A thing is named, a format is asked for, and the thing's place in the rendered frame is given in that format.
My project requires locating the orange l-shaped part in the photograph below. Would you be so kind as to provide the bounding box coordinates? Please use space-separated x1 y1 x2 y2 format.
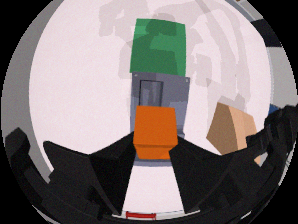
133 105 178 160

